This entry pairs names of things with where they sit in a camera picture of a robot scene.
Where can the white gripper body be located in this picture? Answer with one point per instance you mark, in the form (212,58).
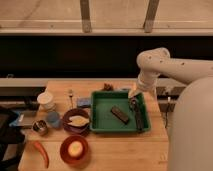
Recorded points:
(133,92)

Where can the red chili pepper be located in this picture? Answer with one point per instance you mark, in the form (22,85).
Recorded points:
(43,152)

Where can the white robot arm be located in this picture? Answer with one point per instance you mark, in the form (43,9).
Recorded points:
(191,134)

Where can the blue plastic cup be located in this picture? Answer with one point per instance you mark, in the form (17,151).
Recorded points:
(53,119)

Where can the white paper cup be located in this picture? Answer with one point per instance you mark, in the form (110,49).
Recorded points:
(45,99)

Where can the black can opener tool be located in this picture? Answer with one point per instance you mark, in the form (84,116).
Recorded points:
(135,107)

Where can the brown small toy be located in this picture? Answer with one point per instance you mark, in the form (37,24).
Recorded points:
(108,87)

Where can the dark chocolate bar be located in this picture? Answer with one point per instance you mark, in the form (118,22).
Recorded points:
(120,114)

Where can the green plastic tray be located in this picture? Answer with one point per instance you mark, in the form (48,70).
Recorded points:
(102,120)

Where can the blue sponge block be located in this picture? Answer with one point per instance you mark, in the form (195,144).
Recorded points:
(84,102)

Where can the yellow banana slice toy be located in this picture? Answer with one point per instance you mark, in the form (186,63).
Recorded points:
(78,121)

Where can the dark purple bowl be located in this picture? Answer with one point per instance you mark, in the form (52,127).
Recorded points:
(75,129)

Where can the yellow round fruit toy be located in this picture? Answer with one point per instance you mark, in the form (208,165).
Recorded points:
(75,149)

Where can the small metal tin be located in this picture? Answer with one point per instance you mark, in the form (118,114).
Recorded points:
(40,127)

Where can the grey metal rail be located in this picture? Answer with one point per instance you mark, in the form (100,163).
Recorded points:
(20,82)

